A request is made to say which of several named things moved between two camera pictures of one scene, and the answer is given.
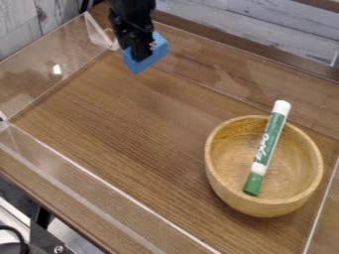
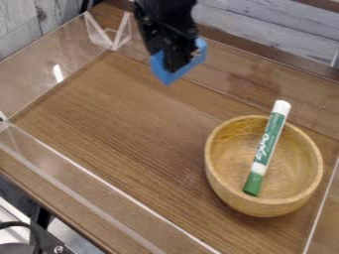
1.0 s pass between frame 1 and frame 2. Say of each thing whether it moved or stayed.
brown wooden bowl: stayed
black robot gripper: moved
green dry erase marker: stayed
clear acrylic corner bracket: stayed
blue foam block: moved
